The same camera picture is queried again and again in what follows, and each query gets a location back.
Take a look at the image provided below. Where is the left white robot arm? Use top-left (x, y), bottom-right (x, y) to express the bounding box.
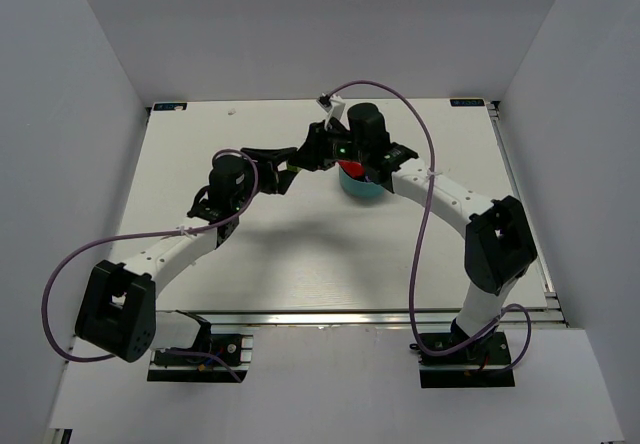
top-left (75, 147), bottom-right (297, 362)

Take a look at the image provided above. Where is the red flower lego piece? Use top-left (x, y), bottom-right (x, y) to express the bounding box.
top-left (339, 161), bottom-right (366, 179)

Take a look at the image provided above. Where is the right corner label sticker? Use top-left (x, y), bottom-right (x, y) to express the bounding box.
top-left (449, 98), bottom-right (485, 107)

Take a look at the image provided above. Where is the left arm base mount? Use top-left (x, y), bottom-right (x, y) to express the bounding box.
top-left (147, 311), bottom-right (254, 383)

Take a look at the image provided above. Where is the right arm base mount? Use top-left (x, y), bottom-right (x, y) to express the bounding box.
top-left (409, 332), bottom-right (515, 389)

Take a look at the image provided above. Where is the left corner label sticker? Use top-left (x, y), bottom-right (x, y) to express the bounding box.
top-left (152, 102), bottom-right (187, 112)

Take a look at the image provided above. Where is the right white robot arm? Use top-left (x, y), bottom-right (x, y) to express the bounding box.
top-left (289, 96), bottom-right (537, 339)

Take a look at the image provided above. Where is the teal round divided container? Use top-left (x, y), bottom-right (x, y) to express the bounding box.
top-left (338, 161), bottom-right (385, 200)

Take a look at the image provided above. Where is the corner label sticker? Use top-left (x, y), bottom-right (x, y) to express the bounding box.
top-left (152, 102), bottom-right (187, 112)
top-left (449, 98), bottom-right (485, 107)

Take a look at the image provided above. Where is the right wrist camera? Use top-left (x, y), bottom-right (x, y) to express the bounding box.
top-left (316, 94), bottom-right (346, 130)

